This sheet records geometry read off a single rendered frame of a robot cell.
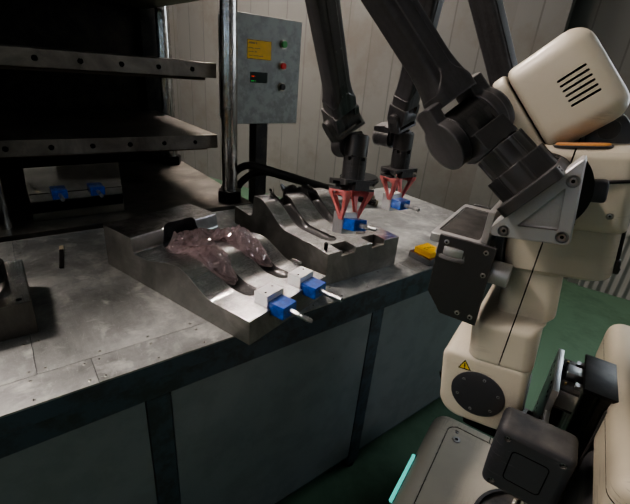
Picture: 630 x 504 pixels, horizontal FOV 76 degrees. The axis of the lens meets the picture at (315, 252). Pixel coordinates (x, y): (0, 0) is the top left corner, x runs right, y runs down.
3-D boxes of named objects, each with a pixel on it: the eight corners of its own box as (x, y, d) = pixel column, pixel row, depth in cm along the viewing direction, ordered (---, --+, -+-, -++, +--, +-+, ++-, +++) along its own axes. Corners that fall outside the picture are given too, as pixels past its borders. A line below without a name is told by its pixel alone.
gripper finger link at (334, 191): (324, 217, 101) (328, 179, 99) (346, 217, 105) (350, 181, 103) (342, 221, 95) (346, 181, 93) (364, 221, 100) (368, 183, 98)
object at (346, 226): (382, 240, 95) (385, 217, 94) (367, 241, 92) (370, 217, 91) (346, 231, 105) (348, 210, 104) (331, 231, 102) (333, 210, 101)
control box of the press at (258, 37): (287, 323, 223) (306, 21, 162) (239, 341, 206) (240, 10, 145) (267, 305, 239) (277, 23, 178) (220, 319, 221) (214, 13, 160)
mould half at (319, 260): (394, 264, 117) (401, 221, 112) (324, 286, 102) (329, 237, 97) (296, 212, 152) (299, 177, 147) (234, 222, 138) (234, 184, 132)
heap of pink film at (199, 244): (279, 263, 99) (281, 234, 96) (225, 289, 85) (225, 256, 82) (208, 233, 112) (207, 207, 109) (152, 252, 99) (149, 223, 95)
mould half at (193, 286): (324, 295, 98) (328, 254, 94) (249, 345, 78) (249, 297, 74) (190, 237, 123) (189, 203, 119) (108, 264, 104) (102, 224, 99)
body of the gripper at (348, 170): (327, 184, 99) (330, 153, 97) (357, 186, 105) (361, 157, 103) (345, 187, 94) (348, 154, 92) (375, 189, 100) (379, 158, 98)
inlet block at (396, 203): (422, 217, 122) (425, 200, 120) (411, 219, 119) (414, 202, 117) (392, 206, 132) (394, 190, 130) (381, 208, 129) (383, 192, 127)
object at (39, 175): (124, 210, 143) (118, 162, 136) (34, 222, 128) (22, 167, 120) (94, 176, 178) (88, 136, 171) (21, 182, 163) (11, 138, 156)
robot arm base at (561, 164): (564, 176, 48) (569, 163, 57) (518, 127, 49) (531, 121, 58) (502, 219, 53) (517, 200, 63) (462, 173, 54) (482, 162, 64)
